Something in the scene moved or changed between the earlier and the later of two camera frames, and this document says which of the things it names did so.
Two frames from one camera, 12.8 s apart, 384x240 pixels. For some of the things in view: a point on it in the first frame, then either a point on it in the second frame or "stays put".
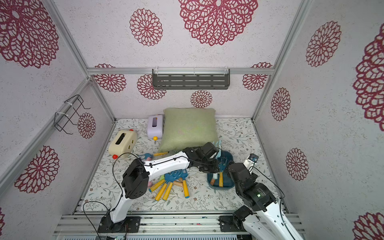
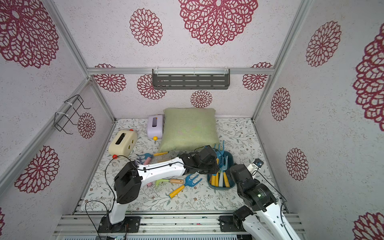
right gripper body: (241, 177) stays put
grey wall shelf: (187, 78) stays put
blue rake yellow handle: (168, 177) -> (188, 183)
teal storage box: (213, 179) stays put
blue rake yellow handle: (183, 174) -> (219, 153)
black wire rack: (62, 117) stays put
